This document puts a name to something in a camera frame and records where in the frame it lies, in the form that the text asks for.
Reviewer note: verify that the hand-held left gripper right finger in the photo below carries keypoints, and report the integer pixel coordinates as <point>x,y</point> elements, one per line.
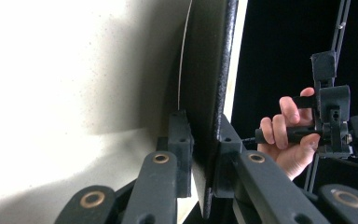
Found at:
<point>254,180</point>

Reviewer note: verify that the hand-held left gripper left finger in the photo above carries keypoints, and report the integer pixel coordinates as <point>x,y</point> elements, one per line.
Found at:
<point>180,149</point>

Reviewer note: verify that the black round plate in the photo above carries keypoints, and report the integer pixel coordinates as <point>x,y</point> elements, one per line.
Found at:
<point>205,62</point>

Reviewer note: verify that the grey thin metal stand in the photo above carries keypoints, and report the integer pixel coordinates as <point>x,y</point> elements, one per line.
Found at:
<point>338,31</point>

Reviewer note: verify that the dark curtain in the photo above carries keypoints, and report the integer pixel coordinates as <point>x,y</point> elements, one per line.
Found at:
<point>276,46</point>

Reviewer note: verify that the white board sheet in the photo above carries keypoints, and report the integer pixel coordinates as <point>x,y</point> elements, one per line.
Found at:
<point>237,46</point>

